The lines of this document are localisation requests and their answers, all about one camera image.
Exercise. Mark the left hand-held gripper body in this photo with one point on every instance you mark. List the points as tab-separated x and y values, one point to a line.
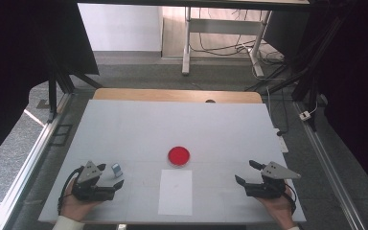
87	172

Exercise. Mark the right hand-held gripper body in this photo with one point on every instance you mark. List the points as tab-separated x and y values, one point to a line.
274	172

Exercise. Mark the small blue and white card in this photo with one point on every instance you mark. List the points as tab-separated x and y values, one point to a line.
117	170

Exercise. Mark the red petri dish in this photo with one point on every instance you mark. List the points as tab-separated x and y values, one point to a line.
179	156

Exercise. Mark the person's right hand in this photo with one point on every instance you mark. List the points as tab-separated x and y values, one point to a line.
278	209

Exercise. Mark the person's left hand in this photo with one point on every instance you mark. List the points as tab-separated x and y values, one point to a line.
73	207

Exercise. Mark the white power strip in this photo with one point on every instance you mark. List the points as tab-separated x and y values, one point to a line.
283	145

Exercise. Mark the white paper sheet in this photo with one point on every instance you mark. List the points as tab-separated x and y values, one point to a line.
175	191

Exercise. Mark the large white board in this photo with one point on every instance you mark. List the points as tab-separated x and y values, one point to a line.
204	127

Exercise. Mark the white plug adapter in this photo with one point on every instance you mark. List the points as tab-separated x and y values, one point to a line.
305	115

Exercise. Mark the dark table grommet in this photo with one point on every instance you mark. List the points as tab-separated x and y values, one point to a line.
210	101

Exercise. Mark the black metal stand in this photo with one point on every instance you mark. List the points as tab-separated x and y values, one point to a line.
52	96
310	64

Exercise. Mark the black curtain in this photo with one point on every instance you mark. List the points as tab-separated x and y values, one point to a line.
12	64
357	96

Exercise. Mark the aluminium rail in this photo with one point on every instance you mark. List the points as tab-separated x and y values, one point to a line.
326	166
28	166

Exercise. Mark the white desk frame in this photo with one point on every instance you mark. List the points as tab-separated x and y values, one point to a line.
223	26

